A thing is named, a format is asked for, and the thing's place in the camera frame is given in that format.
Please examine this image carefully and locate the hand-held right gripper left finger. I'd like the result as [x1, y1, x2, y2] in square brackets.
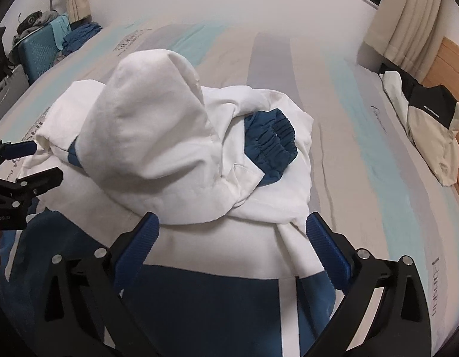
[38, 211, 160, 357]

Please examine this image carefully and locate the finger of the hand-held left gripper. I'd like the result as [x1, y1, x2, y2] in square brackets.
[0, 139, 39, 169]
[14, 167, 64, 196]

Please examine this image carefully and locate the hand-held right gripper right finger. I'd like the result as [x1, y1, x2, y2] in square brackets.
[303, 211, 433, 357]

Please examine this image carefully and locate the blue and white hooded jacket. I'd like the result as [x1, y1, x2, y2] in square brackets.
[0, 48, 343, 357]

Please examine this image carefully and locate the blue clothes pile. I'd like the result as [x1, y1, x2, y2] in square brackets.
[62, 22, 104, 54]

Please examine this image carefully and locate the striped bed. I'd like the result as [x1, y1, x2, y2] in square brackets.
[0, 15, 459, 357]

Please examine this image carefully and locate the teal suitcase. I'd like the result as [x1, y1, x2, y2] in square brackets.
[18, 20, 67, 84]

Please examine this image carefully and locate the light teal cloth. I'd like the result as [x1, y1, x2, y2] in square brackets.
[51, 17, 72, 51]

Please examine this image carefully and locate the black pouch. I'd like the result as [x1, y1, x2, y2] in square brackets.
[16, 11, 42, 36]

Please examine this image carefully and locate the beige and black jacket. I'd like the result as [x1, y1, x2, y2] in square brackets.
[378, 61, 459, 187]

